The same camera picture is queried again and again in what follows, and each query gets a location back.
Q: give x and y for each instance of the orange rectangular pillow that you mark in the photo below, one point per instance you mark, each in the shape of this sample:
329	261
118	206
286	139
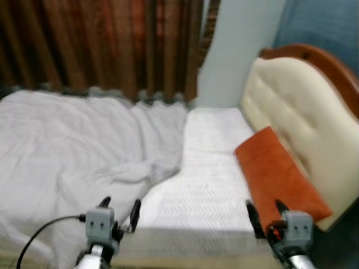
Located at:
275	174

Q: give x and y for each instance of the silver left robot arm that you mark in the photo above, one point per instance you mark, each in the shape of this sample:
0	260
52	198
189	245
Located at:
92	260

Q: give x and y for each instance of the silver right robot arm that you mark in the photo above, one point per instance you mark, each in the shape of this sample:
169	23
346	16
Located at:
300	262

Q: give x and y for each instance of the grey crumpled blanket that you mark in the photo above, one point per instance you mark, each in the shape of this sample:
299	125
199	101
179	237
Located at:
73	151

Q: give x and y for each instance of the white herringbone mattress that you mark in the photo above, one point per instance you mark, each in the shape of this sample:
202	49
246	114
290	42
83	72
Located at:
207	179

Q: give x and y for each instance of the cream padded wooden headboard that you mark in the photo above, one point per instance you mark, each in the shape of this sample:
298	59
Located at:
303	112

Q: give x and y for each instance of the brown striped curtain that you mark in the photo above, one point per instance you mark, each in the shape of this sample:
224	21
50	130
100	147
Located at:
101	45

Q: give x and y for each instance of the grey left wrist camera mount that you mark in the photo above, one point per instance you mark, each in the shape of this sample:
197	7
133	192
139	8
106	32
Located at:
100	223

